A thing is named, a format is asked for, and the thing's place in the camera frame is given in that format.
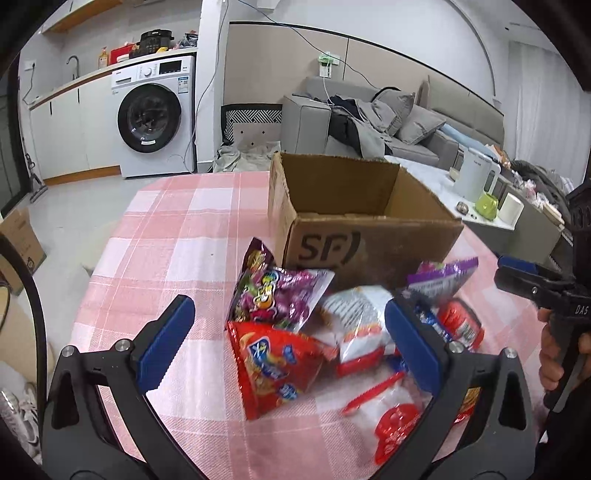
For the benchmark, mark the white cup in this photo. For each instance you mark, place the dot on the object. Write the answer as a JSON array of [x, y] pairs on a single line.
[[510, 210]]

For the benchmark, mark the white washing machine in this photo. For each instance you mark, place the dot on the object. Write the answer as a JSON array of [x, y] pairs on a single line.
[[157, 115]]

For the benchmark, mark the flat cardboard box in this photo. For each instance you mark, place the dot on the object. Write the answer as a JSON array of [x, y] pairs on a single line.
[[18, 244]]

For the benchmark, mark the metal faucet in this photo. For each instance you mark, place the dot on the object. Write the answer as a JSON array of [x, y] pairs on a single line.
[[75, 64]]

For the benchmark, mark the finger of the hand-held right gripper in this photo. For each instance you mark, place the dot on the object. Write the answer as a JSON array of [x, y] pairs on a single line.
[[517, 264], [521, 282]]

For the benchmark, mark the blue cookie packet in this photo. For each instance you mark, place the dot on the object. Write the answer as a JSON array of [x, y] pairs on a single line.
[[437, 318]]

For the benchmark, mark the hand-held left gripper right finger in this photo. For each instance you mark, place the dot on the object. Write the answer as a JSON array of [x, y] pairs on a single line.
[[408, 341]]

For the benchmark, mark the small red snack packet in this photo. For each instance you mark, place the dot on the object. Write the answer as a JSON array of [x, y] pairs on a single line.
[[464, 323]]

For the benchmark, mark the red box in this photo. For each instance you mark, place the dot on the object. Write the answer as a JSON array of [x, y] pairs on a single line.
[[122, 51]]

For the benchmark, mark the red snack bag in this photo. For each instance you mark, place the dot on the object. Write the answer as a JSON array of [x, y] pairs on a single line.
[[272, 364]]

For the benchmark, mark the black pressure cooker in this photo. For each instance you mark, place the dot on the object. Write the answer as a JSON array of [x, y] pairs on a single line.
[[157, 41]]

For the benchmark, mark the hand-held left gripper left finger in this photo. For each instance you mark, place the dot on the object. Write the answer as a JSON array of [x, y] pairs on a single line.
[[166, 341]]

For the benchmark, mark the person's right hand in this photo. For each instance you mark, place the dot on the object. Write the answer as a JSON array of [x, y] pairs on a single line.
[[547, 350]]

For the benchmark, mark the white sneakers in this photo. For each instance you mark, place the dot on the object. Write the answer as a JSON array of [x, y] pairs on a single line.
[[21, 415]]

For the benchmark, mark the grey clothes pile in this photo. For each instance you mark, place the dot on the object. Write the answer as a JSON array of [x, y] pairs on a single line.
[[540, 177]]

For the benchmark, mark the dark jacket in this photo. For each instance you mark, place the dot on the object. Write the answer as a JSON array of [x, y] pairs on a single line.
[[344, 124]]

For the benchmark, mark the green cup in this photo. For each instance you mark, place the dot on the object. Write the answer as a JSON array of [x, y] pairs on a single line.
[[487, 207]]

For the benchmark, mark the white coffee table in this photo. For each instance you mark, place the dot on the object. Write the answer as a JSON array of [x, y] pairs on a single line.
[[429, 177]]

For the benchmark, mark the clear packet with red print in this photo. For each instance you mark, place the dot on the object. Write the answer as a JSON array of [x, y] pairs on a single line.
[[392, 415]]

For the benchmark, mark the wooden wall shelf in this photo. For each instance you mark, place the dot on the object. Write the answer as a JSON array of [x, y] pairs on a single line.
[[78, 14]]

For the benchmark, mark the upright mop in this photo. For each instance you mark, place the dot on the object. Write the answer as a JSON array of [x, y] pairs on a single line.
[[38, 184]]

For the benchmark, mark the wall socket with charger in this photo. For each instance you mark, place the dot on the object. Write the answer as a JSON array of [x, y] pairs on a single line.
[[328, 64]]

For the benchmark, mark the dark purple snack packet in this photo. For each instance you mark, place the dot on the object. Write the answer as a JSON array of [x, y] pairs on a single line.
[[258, 258]]

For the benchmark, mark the brown cardboard box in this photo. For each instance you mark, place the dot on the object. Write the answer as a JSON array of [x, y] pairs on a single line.
[[323, 244]]

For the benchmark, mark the purple candy bag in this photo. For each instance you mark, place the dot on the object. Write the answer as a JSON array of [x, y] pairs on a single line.
[[277, 297]]

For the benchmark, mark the purple foil snack packet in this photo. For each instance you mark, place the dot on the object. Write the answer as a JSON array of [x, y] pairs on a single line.
[[438, 277]]

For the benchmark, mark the white kitchen cabinet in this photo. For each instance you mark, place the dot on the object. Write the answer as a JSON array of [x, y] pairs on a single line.
[[64, 129]]

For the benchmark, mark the grey sofa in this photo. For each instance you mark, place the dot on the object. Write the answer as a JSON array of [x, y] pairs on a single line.
[[304, 124]]

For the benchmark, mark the white electric kettle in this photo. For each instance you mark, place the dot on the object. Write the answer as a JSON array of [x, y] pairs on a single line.
[[473, 173]]

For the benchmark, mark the white noodle snack bag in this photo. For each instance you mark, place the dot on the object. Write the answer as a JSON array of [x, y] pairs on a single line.
[[355, 318]]

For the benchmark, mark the pink plaid tablecloth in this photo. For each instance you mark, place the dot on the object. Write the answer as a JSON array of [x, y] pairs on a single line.
[[184, 230]]

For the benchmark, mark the grey pillow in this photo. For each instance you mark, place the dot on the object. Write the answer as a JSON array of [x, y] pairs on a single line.
[[392, 108], [420, 124]]

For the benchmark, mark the grey crumpled cloth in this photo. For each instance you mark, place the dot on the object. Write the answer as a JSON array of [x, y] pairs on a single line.
[[244, 157]]

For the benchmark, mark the black curved bar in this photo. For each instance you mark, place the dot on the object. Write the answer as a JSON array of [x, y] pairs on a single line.
[[34, 314]]

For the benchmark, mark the orange bottle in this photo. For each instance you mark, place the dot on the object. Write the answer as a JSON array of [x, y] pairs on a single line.
[[104, 59]]

